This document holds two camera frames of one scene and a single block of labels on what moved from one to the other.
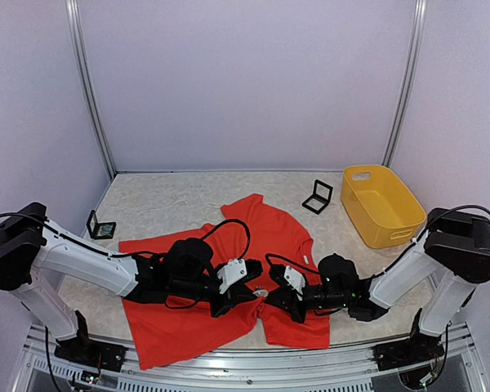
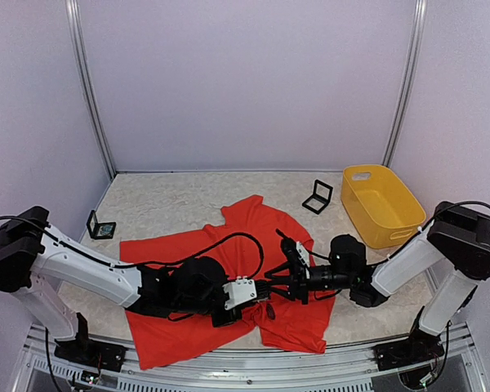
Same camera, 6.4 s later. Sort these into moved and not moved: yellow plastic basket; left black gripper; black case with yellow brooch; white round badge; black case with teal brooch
Moved: left black gripper; white round badge
Not moved: yellow plastic basket; black case with teal brooch; black case with yellow brooch
